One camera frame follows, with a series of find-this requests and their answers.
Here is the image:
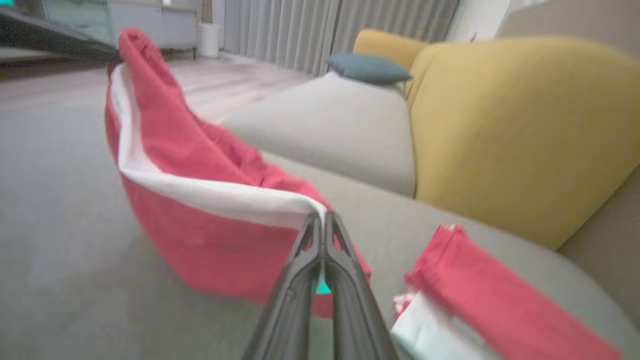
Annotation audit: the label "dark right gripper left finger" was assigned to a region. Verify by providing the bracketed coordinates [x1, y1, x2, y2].
[242, 212, 324, 360]

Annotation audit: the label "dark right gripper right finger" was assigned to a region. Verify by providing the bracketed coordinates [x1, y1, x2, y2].
[323, 210, 401, 360]

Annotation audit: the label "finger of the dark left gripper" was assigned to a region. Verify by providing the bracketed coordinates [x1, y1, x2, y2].
[0, 7, 121, 64]

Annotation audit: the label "red shorts with white trim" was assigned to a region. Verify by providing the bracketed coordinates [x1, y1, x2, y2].
[103, 27, 374, 319]

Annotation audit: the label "red basketball jersey number 23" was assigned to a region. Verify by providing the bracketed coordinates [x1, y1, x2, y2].
[389, 223, 624, 360]

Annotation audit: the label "light grey low cabinet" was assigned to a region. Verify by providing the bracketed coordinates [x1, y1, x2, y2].
[40, 0, 199, 57]

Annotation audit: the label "white ribbed bin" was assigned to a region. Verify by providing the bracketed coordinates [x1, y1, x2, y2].
[197, 22, 222, 59]

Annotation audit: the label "grey sofa seat cushion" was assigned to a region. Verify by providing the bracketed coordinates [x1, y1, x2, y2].
[222, 70, 417, 199]

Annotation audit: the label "grey sofa chaise cushion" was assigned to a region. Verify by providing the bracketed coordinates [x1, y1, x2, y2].
[0, 64, 640, 360]

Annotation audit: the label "yellow sofa back cushion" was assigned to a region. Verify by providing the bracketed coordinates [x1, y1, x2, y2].
[352, 28, 432, 72]
[403, 42, 446, 108]
[407, 35, 640, 251]

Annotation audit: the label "blue throw pillow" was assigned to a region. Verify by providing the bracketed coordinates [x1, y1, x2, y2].
[327, 52, 414, 87]

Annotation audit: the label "grey pleated curtain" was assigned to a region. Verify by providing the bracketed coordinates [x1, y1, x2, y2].
[222, 0, 462, 77]

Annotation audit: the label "grey sofa end panel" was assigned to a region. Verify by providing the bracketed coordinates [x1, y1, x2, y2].
[557, 166, 640, 328]

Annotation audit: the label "beige partition panel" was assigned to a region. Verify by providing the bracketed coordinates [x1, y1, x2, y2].
[499, 0, 640, 60]

